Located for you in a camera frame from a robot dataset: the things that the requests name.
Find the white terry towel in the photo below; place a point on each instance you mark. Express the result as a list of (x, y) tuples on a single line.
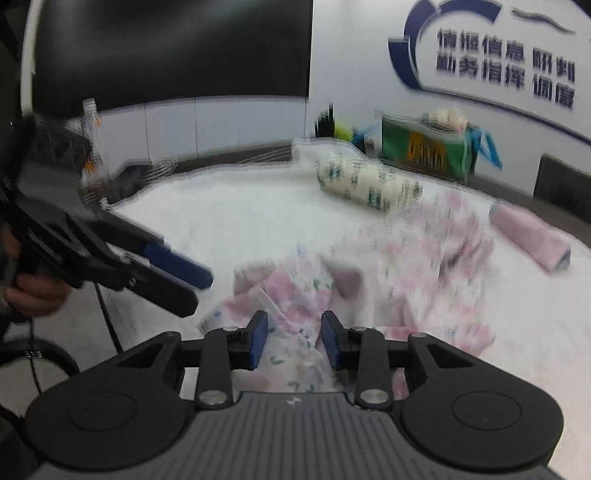
[(240, 217)]

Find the neon yellow cloth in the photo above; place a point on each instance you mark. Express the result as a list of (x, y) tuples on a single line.
[(344, 133)]

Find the cream garment with green flowers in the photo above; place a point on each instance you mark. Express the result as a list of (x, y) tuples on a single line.
[(360, 180)]

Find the white bottle with orange label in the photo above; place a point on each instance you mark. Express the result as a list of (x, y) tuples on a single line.
[(91, 138)]

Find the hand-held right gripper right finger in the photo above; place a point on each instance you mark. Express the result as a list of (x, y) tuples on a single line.
[(328, 341)]

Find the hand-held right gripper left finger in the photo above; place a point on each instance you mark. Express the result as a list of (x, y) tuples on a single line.
[(259, 339)]

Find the cream cloth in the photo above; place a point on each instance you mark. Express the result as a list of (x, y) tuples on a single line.
[(445, 117)]

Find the black walkie-talkie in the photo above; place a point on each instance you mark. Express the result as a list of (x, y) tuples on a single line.
[(325, 124)]

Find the black wall screen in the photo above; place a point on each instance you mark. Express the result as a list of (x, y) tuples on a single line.
[(161, 46)]

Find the person's left hand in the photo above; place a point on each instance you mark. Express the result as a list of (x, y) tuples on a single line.
[(37, 297)]

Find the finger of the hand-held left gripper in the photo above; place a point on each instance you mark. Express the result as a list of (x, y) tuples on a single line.
[(180, 267), (166, 295)]

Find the black office chair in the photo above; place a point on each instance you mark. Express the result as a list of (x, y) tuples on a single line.
[(563, 184)]

